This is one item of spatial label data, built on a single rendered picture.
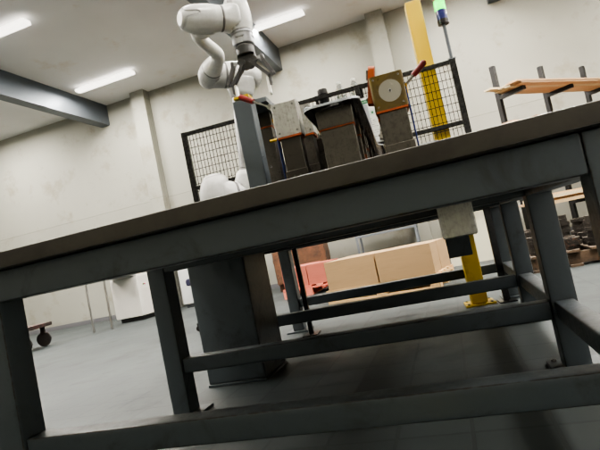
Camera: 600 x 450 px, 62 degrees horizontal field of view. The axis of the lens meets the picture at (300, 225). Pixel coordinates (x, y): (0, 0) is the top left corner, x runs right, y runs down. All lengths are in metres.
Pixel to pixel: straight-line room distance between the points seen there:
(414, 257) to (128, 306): 5.54
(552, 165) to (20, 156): 12.11
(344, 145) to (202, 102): 8.61
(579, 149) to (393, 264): 3.69
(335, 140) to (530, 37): 7.86
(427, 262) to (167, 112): 7.14
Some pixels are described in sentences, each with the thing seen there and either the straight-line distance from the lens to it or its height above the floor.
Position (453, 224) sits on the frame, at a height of 0.54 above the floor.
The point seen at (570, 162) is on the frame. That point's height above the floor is 0.61.
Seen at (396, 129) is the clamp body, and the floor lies 0.88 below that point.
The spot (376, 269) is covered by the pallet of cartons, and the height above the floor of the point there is 0.26.
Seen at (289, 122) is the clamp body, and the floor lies 0.99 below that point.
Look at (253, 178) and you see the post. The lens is 1.84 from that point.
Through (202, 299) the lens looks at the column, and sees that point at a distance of 2.50.
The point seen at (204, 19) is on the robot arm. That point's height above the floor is 1.49.
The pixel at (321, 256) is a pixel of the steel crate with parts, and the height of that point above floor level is 0.42.
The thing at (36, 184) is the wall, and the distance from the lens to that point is 12.30.
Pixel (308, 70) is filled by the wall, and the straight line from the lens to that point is 9.54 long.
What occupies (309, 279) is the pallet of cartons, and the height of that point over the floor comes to 0.19.
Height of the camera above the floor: 0.55
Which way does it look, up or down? 3 degrees up
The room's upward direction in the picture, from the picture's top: 12 degrees counter-clockwise
